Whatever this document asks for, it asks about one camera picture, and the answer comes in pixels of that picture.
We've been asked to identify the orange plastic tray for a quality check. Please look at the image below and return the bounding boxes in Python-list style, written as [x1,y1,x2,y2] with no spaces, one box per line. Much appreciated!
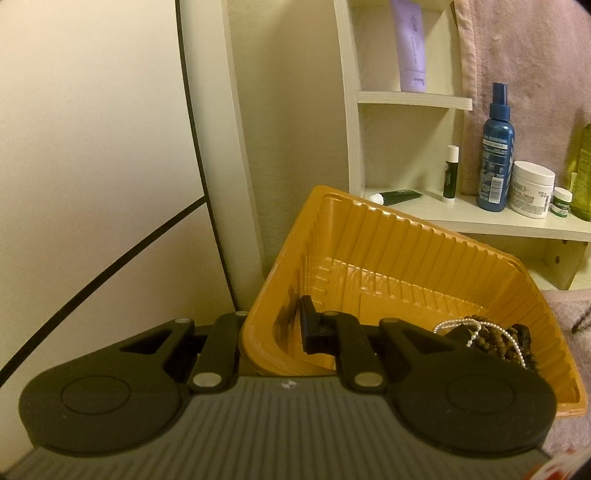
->
[239,185,589,417]

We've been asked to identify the white pearl necklace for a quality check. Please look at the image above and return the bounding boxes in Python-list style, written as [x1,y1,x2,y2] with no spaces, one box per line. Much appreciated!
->
[431,317,529,369]

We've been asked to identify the brown beaded bracelets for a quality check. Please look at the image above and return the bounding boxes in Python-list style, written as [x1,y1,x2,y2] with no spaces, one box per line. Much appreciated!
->
[445,314,540,373]

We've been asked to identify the dark green tube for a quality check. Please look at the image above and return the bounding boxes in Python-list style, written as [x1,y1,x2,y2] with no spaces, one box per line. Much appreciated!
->
[368,189,422,206]

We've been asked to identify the white-capped lip balm stick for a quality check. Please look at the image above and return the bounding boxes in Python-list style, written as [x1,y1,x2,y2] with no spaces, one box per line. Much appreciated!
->
[442,145,460,204]

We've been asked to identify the white corner shelf unit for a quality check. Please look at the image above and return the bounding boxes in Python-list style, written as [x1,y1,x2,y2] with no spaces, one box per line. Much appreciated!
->
[334,1,590,290]

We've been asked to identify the blue spray bottle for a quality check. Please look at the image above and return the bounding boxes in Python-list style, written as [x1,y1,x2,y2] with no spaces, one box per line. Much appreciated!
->
[477,83,515,212]

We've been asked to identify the white cream jar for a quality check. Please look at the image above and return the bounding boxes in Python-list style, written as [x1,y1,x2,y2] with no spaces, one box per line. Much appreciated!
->
[508,160,555,219]

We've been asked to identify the small green-label jar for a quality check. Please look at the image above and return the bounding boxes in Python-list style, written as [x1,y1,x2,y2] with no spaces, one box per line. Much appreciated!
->
[550,187,573,218]

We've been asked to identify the green oil bottle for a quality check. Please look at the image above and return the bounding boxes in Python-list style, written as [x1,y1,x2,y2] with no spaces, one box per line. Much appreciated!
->
[571,124,591,221]

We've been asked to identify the lavender lotion tube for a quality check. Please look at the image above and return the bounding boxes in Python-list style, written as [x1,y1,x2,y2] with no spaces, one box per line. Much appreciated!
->
[391,0,426,93]

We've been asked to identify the pink towel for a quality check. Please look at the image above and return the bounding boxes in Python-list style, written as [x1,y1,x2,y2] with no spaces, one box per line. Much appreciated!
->
[454,1,590,195]

